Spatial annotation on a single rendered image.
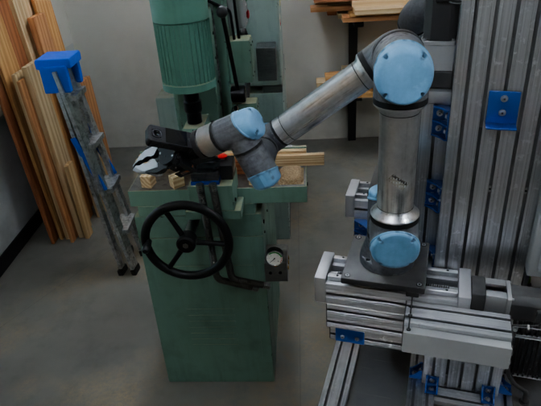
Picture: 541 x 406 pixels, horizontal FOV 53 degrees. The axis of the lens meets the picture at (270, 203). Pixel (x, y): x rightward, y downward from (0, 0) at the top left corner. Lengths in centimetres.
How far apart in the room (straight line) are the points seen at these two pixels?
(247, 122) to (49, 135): 212
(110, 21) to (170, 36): 264
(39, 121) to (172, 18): 164
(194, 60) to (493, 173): 94
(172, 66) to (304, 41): 251
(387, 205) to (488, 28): 49
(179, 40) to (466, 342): 117
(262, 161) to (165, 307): 102
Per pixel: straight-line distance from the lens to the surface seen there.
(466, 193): 160
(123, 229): 294
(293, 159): 191
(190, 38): 174
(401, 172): 125
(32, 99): 318
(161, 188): 187
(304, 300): 272
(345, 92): 131
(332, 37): 420
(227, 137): 124
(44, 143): 325
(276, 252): 185
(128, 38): 436
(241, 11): 206
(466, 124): 152
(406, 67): 114
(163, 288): 209
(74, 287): 309
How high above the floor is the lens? 174
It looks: 29 degrees down
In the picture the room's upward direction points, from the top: 4 degrees counter-clockwise
